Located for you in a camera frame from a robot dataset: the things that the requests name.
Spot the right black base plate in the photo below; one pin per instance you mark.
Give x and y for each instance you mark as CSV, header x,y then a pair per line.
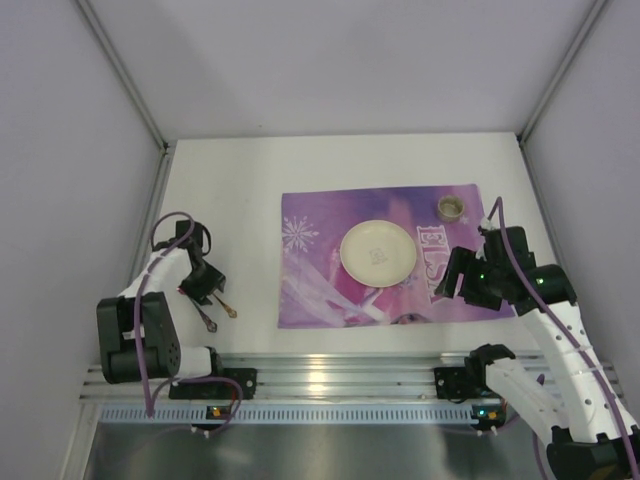
x,y
457,385

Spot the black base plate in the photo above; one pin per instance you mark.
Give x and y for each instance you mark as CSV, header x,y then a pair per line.
x,y
457,385
237,383

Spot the purple Elsa placemat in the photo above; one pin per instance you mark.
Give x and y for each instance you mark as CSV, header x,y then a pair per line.
x,y
316,292

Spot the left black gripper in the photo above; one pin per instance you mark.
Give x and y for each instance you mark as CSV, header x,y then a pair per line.
x,y
208,282

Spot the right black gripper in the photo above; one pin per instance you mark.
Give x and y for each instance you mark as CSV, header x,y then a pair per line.
x,y
470,282

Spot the cream round plate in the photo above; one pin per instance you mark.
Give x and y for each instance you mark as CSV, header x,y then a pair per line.
x,y
378,253

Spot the perforated cable duct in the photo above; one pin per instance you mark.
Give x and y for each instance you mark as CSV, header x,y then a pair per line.
x,y
312,414

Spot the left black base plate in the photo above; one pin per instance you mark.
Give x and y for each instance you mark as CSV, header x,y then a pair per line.
x,y
237,383

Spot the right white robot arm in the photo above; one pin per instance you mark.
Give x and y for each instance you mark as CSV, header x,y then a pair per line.
x,y
586,431

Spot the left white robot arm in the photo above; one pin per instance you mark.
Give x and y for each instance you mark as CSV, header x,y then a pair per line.
x,y
139,328

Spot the iridescent purple fork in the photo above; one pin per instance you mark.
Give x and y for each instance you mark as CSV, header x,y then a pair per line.
x,y
210,325

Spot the aluminium mounting rail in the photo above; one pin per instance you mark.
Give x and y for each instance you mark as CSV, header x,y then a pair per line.
x,y
329,378

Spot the gold spoon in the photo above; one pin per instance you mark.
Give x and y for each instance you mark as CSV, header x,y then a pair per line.
x,y
230,311

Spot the small beige cup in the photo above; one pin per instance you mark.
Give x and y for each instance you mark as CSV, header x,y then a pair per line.
x,y
450,208

